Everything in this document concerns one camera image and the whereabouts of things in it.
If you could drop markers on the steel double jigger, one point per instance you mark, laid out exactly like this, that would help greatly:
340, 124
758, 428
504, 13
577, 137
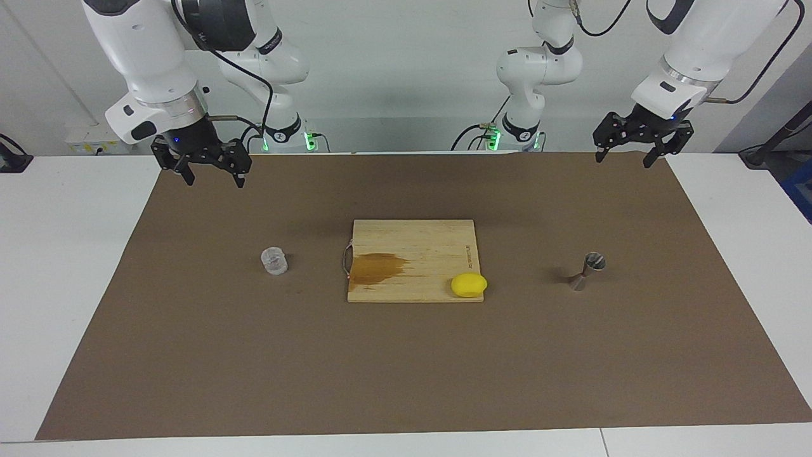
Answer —
594, 261

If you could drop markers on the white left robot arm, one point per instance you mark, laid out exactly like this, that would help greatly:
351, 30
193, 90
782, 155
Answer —
698, 38

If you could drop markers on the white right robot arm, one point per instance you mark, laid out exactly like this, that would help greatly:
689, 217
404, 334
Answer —
139, 51

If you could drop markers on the white wall socket box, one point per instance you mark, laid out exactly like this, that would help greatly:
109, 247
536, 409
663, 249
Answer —
95, 136

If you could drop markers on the small clear glass cup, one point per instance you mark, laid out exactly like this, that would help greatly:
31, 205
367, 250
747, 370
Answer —
274, 261

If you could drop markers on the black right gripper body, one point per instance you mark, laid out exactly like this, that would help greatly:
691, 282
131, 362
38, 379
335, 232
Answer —
193, 139

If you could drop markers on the blue crate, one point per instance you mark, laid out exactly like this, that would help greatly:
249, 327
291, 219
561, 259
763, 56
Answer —
800, 187

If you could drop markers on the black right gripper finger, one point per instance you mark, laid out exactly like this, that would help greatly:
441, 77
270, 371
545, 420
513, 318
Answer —
166, 155
238, 158

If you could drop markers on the black table clamp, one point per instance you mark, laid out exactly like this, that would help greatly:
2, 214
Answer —
13, 162

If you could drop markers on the black stand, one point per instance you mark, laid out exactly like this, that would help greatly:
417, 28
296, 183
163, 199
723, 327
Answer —
758, 155

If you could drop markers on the wooden cutting board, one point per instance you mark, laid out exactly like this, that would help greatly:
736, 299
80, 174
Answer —
419, 241

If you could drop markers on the brown table mat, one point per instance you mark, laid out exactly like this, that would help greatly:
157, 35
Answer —
254, 355

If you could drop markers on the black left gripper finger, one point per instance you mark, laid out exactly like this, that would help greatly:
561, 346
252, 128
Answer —
679, 136
612, 130

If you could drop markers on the yellow lemon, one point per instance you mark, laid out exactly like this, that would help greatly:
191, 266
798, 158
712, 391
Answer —
468, 284

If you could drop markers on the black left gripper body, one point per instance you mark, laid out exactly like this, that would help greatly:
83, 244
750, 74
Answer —
653, 124

